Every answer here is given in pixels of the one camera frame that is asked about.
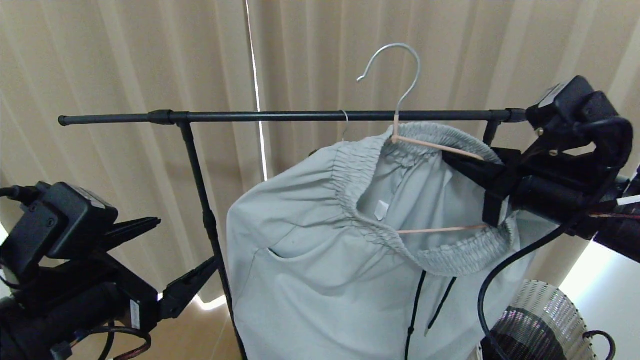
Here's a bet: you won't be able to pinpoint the beige curtain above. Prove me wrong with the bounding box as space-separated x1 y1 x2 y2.
0 0 640 311

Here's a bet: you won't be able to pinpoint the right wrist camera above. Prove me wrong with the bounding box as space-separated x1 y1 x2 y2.
525 75 622 157

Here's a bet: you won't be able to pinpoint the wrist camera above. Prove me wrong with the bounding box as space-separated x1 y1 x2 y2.
0 181 120 282
525 75 622 157

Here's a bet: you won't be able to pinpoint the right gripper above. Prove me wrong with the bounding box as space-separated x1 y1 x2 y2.
481 169 602 237

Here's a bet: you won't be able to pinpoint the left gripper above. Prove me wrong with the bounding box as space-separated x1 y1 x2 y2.
0 216 220 360

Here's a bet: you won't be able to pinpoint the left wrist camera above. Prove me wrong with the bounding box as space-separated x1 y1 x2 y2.
0 181 120 282

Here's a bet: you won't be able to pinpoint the black cable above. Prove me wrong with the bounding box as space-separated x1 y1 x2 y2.
97 322 117 360
0 184 42 204
477 116 634 360

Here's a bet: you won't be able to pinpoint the pale grey shorts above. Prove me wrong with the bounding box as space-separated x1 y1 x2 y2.
226 121 559 360

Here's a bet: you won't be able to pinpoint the white laundry basket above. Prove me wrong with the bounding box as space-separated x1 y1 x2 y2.
479 279 617 360

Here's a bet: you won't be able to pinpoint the black clothes rack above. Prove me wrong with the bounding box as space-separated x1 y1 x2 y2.
57 108 529 360

